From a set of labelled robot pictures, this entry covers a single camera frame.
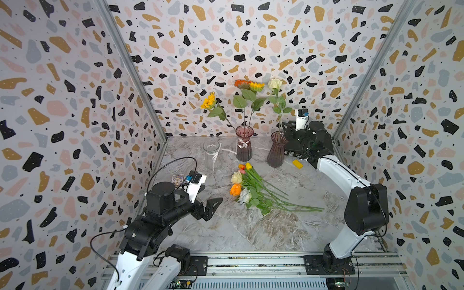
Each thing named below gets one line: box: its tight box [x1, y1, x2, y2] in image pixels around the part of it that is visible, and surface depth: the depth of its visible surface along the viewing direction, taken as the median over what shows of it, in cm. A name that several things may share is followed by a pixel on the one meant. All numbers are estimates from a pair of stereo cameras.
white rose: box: [238, 187, 252, 205], surface depth 90 cm
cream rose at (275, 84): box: [267, 77, 293, 132], surface depth 94 cm
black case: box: [281, 120, 335, 170], surface depth 69 cm
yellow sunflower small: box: [200, 91, 237, 132], surface depth 85 cm
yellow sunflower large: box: [248, 82, 267, 128], surface depth 93 cm
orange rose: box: [229, 183, 242, 197], surface depth 94 cm
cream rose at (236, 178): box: [230, 170, 243, 185], surface depth 96 cm
